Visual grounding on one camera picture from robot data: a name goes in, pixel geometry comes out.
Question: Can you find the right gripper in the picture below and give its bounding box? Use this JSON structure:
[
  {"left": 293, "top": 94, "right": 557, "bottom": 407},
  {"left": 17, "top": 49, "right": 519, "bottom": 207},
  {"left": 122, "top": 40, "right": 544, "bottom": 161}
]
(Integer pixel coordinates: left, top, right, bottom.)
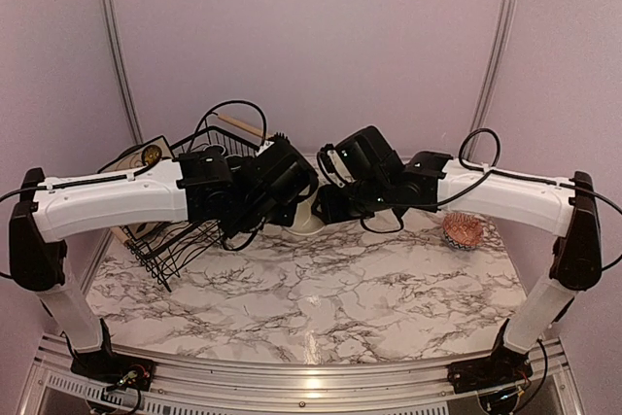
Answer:
[{"left": 311, "top": 177, "right": 393, "bottom": 225}]

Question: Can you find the beige ceramic bowl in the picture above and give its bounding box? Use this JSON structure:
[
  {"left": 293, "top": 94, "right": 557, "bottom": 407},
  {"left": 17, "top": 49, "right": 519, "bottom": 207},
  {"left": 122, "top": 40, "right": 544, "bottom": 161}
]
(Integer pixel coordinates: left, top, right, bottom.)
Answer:
[{"left": 285, "top": 193, "right": 325, "bottom": 236}]

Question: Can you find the blue zigzag patterned bowl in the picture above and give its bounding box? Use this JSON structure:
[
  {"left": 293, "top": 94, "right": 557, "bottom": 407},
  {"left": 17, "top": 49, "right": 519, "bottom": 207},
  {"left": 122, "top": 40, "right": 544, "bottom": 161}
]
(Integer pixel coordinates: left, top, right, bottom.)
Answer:
[{"left": 442, "top": 213, "right": 483, "bottom": 251}]

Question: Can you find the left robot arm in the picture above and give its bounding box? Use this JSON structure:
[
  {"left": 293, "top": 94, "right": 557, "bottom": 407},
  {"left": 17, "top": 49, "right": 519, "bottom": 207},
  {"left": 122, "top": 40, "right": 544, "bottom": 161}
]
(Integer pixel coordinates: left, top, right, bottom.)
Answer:
[{"left": 8, "top": 145, "right": 318, "bottom": 381}]

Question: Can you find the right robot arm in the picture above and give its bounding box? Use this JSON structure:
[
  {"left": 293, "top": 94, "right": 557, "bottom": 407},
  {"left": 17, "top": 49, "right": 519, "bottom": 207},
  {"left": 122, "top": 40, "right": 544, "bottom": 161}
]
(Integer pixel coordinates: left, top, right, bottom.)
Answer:
[{"left": 312, "top": 152, "right": 602, "bottom": 384}]

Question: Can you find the square floral ceramic plate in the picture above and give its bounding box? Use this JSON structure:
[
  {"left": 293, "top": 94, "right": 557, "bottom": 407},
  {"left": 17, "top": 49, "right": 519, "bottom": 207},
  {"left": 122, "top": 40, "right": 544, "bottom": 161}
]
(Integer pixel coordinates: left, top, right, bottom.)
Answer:
[{"left": 98, "top": 135, "right": 173, "bottom": 242}]

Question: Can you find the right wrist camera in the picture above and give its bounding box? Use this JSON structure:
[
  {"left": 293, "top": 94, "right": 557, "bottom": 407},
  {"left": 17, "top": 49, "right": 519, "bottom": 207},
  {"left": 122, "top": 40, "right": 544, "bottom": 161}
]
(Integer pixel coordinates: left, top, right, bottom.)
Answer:
[{"left": 318, "top": 125, "right": 404, "bottom": 185}]

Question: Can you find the black wire dish rack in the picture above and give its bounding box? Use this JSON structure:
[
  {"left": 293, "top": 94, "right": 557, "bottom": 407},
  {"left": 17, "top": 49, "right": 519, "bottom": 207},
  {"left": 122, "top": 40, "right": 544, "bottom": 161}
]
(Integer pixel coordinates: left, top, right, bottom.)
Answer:
[{"left": 111, "top": 112, "right": 270, "bottom": 289}]

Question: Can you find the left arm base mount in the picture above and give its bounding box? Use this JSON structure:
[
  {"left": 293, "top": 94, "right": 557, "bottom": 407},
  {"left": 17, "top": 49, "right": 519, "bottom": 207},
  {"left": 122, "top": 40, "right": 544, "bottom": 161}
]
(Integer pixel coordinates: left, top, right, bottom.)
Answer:
[{"left": 71, "top": 354, "right": 156, "bottom": 392}]

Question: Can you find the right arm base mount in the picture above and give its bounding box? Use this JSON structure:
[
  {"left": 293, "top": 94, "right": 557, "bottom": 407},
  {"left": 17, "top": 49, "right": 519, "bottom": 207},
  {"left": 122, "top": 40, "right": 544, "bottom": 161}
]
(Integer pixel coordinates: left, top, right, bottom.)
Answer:
[{"left": 447, "top": 358, "right": 534, "bottom": 394}]

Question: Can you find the aluminium front rail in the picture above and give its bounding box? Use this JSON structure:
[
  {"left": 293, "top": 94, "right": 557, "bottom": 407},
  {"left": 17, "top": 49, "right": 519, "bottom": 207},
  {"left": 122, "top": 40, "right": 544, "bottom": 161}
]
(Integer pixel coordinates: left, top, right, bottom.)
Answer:
[{"left": 36, "top": 334, "right": 584, "bottom": 415}]

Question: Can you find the right aluminium corner post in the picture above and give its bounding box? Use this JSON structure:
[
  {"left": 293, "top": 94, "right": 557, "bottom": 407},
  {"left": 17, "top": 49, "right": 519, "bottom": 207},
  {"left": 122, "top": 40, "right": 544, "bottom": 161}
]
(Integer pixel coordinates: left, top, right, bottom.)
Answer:
[{"left": 469, "top": 0, "right": 517, "bottom": 130}]

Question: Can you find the aluminium corner post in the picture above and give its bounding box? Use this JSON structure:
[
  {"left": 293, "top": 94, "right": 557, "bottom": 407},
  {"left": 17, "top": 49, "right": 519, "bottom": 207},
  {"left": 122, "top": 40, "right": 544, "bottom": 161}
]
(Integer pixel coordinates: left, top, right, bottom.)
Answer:
[
  {"left": 469, "top": 0, "right": 517, "bottom": 130},
  {"left": 100, "top": 0, "right": 144, "bottom": 144}
]

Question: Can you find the left aluminium corner post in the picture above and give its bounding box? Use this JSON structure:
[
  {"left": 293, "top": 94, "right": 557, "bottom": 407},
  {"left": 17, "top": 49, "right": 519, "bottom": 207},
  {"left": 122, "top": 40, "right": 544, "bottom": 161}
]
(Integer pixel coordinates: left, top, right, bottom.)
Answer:
[{"left": 100, "top": 0, "right": 144, "bottom": 144}]

